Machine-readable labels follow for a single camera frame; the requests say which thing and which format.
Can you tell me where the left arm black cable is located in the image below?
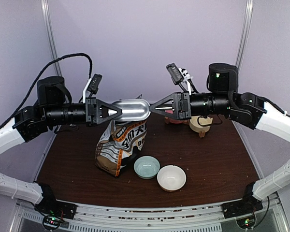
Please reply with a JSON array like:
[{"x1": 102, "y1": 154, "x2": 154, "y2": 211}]
[{"x1": 0, "y1": 53, "x2": 94, "y2": 131}]

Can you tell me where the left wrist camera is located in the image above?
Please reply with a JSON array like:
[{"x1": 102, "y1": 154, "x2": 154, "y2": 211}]
[{"x1": 82, "y1": 74, "x2": 102, "y2": 103}]

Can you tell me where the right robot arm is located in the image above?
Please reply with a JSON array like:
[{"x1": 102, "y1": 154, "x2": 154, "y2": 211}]
[{"x1": 150, "y1": 63, "x2": 290, "y2": 214}]

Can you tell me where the teal ceramic bowl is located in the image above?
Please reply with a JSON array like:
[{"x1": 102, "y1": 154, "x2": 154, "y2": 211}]
[{"x1": 133, "y1": 156, "x2": 160, "y2": 179}]

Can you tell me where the pink pet bowl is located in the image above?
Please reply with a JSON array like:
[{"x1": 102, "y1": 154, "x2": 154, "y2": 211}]
[{"x1": 164, "y1": 116, "x2": 190, "y2": 125}]

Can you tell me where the cream pet bowl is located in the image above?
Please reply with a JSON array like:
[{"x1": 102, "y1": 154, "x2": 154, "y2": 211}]
[{"x1": 189, "y1": 116, "x2": 213, "y2": 138}]

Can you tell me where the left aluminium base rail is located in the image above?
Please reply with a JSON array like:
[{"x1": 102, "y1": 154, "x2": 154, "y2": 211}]
[{"x1": 33, "y1": 126, "x2": 61, "y2": 182}]

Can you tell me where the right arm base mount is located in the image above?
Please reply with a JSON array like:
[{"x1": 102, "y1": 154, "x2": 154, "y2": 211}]
[{"x1": 221, "y1": 182, "x2": 263, "y2": 230}]

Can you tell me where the front aluminium frame rail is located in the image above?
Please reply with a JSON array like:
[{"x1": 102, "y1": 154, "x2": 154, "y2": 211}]
[{"x1": 14, "y1": 186, "x2": 288, "y2": 232}]

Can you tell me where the metal food scoop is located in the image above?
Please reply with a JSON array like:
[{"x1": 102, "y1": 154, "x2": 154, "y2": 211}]
[{"x1": 112, "y1": 99, "x2": 151, "y2": 122}]

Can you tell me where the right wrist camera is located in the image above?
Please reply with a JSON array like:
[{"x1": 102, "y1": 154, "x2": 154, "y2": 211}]
[{"x1": 166, "y1": 63, "x2": 194, "y2": 95}]

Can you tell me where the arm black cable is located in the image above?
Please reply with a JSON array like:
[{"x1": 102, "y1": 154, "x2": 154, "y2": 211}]
[
  {"x1": 263, "y1": 96, "x2": 290, "y2": 121},
  {"x1": 0, "y1": 53, "x2": 94, "y2": 131}
]

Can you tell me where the left aluminium corner post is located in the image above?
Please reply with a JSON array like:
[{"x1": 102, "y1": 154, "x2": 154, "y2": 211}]
[{"x1": 41, "y1": 0, "x2": 62, "y2": 75}]

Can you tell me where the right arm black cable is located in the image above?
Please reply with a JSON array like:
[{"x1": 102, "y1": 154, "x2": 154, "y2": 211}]
[{"x1": 263, "y1": 96, "x2": 290, "y2": 121}]

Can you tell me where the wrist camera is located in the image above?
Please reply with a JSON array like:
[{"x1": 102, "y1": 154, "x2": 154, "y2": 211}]
[
  {"x1": 82, "y1": 74, "x2": 102, "y2": 103},
  {"x1": 166, "y1": 63, "x2": 194, "y2": 95}
]

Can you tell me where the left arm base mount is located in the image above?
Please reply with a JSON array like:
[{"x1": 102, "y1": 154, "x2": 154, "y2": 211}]
[{"x1": 33, "y1": 184, "x2": 77, "y2": 232}]

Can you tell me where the aluminium corner post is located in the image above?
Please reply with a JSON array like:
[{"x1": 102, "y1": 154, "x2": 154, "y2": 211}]
[
  {"x1": 235, "y1": 0, "x2": 254, "y2": 70},
  {"x1": 41, "y1": 0, "x2": 62, "y2": 75}
]

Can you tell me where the dog food bag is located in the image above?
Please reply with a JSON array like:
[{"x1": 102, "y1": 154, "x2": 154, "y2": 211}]
[{"x1": 95, "y1": 119, "x2": 147, "y2": 177}]

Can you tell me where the white ceramic bowl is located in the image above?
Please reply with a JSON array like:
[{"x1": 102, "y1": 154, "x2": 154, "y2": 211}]
[{"x1": 157, "y1": 165, "x2": 187, "y2": 192}]

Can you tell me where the right aluminium corner post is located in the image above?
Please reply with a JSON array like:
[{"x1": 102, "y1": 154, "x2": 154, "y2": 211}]
[{"x1": 235, "y1": 0, "x2": 254, "y2": 70}]

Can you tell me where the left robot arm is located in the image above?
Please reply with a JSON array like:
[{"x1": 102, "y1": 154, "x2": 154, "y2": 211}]
[{"x1": 0, "y1": 76, "x2": 123, "y2": 215}]

